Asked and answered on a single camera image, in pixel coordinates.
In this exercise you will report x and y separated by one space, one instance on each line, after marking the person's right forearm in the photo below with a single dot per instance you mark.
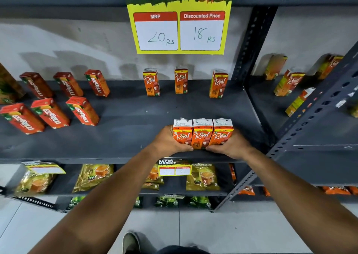
302 206

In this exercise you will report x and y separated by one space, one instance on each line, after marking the person's left thumb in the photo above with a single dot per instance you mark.
181 148

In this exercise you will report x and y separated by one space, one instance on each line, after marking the small yellow price sign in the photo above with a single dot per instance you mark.
44 168
174 167

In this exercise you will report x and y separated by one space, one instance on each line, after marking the group of red drink cartons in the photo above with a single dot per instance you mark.
50 114

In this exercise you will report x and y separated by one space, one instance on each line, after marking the person's left forearm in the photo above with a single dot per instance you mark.
98 211

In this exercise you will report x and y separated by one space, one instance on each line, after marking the person's right hand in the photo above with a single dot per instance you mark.
237 148

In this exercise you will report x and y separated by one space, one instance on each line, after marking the large yellow green price sign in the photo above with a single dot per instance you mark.
179 30

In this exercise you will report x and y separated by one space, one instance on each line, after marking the gold tea packet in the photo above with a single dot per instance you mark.
35 183
92 177
202 178
150 186
154 175

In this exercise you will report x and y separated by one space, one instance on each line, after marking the brown green drink carton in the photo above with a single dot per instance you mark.
9 86

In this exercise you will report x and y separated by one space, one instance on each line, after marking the person's dark trousers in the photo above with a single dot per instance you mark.
181 250

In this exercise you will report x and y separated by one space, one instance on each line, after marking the orange snack packet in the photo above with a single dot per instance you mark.
266 191
232 173
335 191
247 191
354 190

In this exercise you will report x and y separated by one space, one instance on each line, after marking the dark grey metal shelf rack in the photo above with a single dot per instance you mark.
307 139
134 119

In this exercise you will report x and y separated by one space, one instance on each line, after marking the yellow orange juice carton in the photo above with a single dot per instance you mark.
330 65
354 111
298 101
275 67
288 83

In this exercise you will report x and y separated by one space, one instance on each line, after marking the person's grey shoe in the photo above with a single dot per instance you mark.
131 243

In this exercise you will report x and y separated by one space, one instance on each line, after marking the person's left hand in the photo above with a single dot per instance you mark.
163 144

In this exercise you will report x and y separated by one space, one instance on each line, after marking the person's right thumb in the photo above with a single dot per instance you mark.
216 149

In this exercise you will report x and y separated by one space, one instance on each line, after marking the green packet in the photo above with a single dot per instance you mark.
200 202
75 202
138 202
166 202

